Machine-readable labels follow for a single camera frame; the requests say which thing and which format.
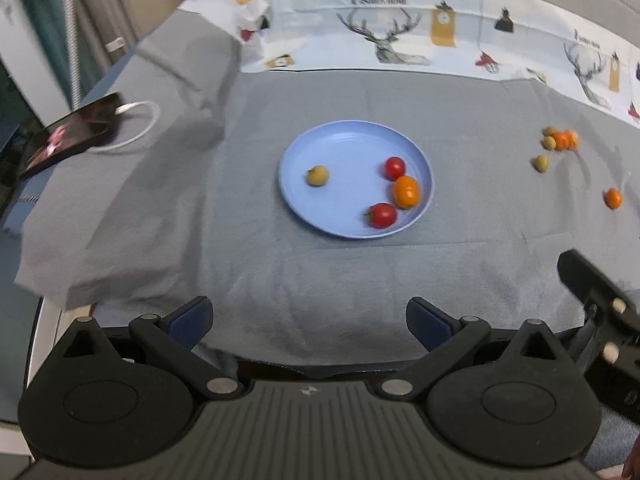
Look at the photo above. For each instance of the white curtain clip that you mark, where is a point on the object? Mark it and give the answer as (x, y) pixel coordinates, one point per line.
(115, 44)

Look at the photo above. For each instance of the light blue bed sheet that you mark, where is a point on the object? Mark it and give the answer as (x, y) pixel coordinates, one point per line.
(20, 215)

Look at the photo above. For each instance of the teal curtain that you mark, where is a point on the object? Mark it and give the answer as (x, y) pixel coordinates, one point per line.
(40, 0)

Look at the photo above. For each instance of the white deer printed cloth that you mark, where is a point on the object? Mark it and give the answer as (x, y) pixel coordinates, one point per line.
(325, 35)

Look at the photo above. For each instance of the white window frame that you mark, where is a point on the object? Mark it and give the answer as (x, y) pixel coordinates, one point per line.
(30, 75)

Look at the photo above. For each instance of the black smartphone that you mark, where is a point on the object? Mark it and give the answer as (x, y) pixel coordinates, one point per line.
(65, 135)

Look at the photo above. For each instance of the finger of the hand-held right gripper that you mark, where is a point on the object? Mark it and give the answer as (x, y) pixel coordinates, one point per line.
(595, 285)

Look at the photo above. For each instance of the red cherry tomato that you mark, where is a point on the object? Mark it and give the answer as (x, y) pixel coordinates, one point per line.
(382, 214)
(395, 168)

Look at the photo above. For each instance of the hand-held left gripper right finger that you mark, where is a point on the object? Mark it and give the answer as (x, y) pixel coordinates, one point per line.
(427, 324)

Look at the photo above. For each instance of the grey bed sheet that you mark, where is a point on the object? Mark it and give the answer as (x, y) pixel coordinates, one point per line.
(300, 285)

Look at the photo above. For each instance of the blue plastic plate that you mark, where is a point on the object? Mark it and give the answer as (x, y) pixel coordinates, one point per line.
(350, 150)

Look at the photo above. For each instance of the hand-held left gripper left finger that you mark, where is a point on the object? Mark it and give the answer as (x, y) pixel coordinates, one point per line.
(190, 322)

